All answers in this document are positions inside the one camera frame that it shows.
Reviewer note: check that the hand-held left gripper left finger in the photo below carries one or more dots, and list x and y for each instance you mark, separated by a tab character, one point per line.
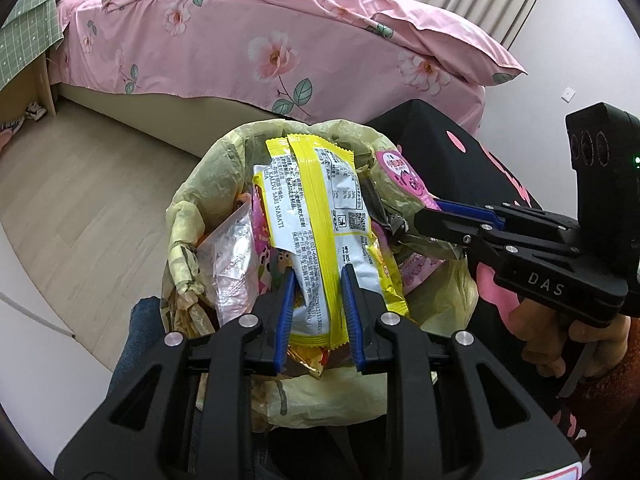
285	320

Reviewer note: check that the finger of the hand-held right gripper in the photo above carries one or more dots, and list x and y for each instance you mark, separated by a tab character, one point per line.
465	208
445	225

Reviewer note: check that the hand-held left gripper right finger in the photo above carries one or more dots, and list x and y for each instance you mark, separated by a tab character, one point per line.
351	320

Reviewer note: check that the gold foil wrapper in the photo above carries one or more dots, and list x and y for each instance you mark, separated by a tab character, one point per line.
310	360

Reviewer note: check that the long pink wrapper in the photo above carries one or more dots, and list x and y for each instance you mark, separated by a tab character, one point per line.
425	270

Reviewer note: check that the pink paddle-shaped packet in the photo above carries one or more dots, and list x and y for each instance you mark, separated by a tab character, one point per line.
402	175

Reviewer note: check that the yellow snack packet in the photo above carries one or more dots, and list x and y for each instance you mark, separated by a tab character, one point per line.
320	210

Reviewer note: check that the trash bin with yellow bag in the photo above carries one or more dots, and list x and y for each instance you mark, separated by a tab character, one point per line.
235	145

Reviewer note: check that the person's right forearm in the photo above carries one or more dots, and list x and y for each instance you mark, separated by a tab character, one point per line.
610	410

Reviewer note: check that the person's right hand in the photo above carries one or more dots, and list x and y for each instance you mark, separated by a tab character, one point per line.
542	330

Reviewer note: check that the pink cartoon snack wrapper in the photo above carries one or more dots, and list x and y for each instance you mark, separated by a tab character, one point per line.
265	240

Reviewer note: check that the black pink-patterned tablecloth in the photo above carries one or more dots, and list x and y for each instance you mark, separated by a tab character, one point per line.
425	125

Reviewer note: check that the person's leg in jeans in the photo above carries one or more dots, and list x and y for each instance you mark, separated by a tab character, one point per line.
142	325

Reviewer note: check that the pink floral duvet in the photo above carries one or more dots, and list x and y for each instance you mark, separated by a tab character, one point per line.
325	5

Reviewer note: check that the bed with pink floral sheet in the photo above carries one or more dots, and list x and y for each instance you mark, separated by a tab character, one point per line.
210	55

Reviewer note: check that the white shoes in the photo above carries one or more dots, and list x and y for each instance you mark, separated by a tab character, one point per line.
35	111

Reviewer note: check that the wooden nightstand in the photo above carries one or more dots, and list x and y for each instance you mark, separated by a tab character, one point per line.
40	85

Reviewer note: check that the green checked cloth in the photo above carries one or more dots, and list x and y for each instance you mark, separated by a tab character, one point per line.
27	35

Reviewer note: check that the white wall switch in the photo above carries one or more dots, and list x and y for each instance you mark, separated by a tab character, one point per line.
568	93

